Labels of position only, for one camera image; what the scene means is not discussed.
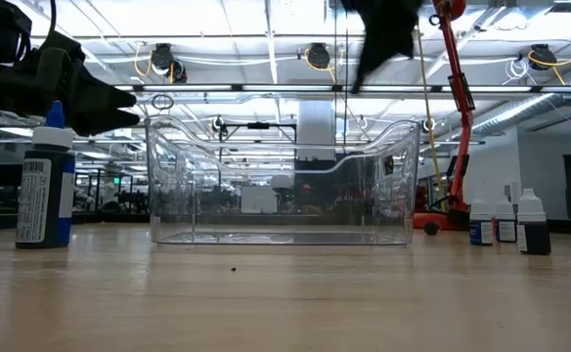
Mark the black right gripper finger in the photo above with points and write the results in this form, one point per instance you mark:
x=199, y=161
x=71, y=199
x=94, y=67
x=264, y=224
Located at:
x=373, y=49
x=405, y=39

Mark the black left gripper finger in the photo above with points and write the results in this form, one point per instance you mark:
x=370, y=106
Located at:
x=100, y=95
x=100, y=122

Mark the large blue-capped food coloring bottle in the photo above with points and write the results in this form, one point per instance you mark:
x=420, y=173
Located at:
x=46, y=205

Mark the small blue dye bottle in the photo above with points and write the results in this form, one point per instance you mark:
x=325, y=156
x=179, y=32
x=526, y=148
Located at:
x=481, y=232

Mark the clear plastic bin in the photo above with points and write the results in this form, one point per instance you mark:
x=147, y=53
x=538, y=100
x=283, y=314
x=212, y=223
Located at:
x=285, y=238

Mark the small red dye bottle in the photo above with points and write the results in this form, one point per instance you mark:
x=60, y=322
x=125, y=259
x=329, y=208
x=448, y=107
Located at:
x=505, y=230

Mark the small black dye bottle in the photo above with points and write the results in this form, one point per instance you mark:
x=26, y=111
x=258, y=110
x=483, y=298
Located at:
x=534, y=239

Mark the long ceiling light strip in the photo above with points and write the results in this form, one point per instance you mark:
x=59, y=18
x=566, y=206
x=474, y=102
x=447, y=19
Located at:
x=192, y=88

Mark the black machine cabinet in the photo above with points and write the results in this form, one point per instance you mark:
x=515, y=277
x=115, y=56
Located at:
x=368, y=186

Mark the red stacked objects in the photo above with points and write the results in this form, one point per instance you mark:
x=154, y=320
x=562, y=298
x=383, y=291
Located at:
x=421, y=198

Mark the grey ceiling air duct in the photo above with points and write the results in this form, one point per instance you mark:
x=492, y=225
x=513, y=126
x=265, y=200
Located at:
x=520, y=110

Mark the black background gantry frame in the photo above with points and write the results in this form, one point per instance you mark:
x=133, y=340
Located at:
x=258, y=125

